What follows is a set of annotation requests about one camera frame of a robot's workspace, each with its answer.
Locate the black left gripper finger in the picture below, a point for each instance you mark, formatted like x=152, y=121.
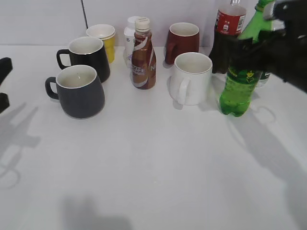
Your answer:
x=5, y=68

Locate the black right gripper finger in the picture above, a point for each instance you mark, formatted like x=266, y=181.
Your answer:
x=4, y=102

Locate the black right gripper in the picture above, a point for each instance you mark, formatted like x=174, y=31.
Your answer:
x=282, y=52

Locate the green soda bottle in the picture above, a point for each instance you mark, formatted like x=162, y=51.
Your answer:
x=240, y=84

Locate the dark grey ceramic mug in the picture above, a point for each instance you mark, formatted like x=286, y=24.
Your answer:
x=79, y=91

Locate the yellow paper cup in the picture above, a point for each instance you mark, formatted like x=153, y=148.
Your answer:
x=106, y=33

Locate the clear green-label water bottle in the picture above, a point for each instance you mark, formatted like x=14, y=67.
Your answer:
x=263, y=79

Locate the cola bottle red label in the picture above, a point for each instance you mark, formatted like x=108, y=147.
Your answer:
x=228, y=26

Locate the white ceramic mug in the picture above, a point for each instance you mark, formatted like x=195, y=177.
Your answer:
x=191, y=78

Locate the dark red ceramic mug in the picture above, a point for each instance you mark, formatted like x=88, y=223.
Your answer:
x=182, y=38

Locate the black ceramic mug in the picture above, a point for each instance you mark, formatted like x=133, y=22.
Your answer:
x=87, y=51

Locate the brown Nescafe coffee bottle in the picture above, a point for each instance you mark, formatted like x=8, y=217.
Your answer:
x=143, y=60

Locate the white floral drink bottle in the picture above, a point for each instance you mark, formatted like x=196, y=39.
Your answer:
x=129, y=40

